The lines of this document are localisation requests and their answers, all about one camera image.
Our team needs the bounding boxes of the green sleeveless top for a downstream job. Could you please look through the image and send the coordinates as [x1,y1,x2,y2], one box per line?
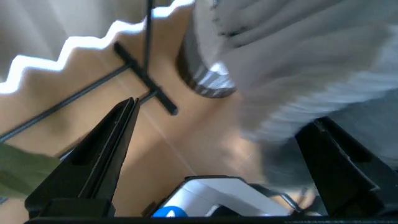
[0,142,62,200]

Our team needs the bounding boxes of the white laundry basket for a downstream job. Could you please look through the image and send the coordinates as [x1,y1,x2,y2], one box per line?
[175,27,238,100]

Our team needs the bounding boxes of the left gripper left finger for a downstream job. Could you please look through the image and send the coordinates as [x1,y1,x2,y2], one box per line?
[24,96,141,218]

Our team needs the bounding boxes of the pale grey shorts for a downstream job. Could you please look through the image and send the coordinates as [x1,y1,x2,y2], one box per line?
[192,0,398,190]

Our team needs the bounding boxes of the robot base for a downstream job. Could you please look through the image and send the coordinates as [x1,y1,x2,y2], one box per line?
[142,175,295,218]

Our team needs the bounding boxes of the black clothes rack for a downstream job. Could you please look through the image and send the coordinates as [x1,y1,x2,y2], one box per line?
[0,0,179,162]

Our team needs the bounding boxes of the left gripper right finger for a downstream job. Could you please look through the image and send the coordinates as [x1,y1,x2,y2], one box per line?
[294,116,398,217]

